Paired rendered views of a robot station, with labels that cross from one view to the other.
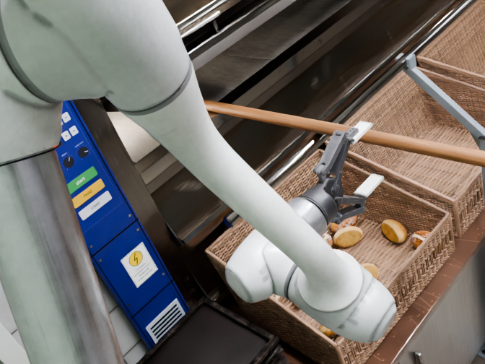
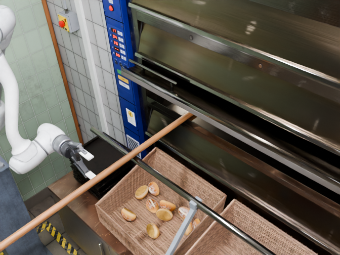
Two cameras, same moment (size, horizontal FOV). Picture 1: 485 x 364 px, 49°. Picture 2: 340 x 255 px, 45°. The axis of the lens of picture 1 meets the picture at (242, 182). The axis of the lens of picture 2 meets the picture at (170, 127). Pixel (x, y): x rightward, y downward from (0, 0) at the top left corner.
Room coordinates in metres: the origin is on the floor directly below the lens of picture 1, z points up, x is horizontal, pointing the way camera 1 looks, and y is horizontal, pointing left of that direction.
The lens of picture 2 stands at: (1.06, -1.63, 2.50)
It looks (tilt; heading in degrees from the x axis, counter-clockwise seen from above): 40 degrees down; 81
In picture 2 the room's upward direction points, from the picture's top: 5 degrees counter-clockwise
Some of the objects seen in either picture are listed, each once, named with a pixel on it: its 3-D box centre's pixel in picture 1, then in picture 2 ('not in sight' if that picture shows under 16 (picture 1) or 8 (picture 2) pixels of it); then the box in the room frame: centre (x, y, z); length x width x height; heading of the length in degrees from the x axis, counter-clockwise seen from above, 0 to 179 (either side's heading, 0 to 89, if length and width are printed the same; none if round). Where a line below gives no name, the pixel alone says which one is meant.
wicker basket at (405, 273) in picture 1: (331, 249); (159, 208); (1.19, -0.17, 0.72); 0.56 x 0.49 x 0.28; 122
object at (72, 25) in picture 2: not in sight; (68, 20); (0.88, 0.72, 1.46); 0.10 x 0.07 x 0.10; 123
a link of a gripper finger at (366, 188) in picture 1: (369, 185); (92, 176); (0.90, -0.25, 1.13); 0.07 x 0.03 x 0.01; 123
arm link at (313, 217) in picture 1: (302, 222); (64, 145); (0.78, -0.08, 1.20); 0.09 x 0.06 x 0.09; 33
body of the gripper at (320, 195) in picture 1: (325, 198); (72, 152); (0.82, -0.14, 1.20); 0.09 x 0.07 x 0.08; 123
